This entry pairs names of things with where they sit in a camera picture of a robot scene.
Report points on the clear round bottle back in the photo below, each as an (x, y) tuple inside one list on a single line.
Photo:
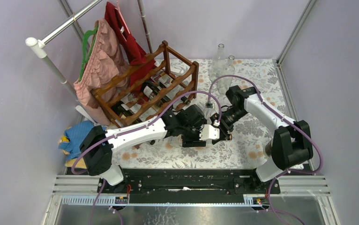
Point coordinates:
[(224, 83)]

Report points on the clear bottle dark label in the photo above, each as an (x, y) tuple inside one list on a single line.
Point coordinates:
[(268, 149)]

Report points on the pink hanging garment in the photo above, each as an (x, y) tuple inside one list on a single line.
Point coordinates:
[(106, 62)]

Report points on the brown wooden wine rack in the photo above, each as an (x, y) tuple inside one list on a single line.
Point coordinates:
[(166, 75)]

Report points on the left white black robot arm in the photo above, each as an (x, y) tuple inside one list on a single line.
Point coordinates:
[(99, 145)]

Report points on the green clothes hanger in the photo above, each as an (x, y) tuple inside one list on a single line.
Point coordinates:
[(86, 49)]

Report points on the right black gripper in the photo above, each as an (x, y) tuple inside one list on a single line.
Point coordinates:
[(224, 129)]

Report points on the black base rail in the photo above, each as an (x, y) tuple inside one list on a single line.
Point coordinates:
[(164, 181)]

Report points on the clear tall bottle back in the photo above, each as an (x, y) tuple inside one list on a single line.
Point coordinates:
[(217, 63)]

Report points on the green wine bottle brown label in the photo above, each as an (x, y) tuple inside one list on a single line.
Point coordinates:
[(123, 111)]

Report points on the red hanging garment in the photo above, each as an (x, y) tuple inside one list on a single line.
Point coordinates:
[(134, 52)]

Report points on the floral tablecloth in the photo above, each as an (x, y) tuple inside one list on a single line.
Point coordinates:
[(249, 137)]

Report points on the silver clothes rail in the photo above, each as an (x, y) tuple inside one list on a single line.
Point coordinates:
[(58, 51)]

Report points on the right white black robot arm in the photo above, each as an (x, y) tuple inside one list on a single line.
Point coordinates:
[(290, 144)]

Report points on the white slotted cable duct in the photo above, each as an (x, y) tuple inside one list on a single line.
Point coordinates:
[(184, 199)]

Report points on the green wine bottle silver neck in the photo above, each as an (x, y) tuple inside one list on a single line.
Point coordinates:
[(150, 90)]

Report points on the yellow cloth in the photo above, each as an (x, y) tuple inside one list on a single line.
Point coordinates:
[(64, 146)]

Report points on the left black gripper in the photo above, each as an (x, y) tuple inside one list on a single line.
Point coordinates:
[(187, 142)]

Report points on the blue cloth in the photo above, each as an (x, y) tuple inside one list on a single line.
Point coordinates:
[(77, 133)]

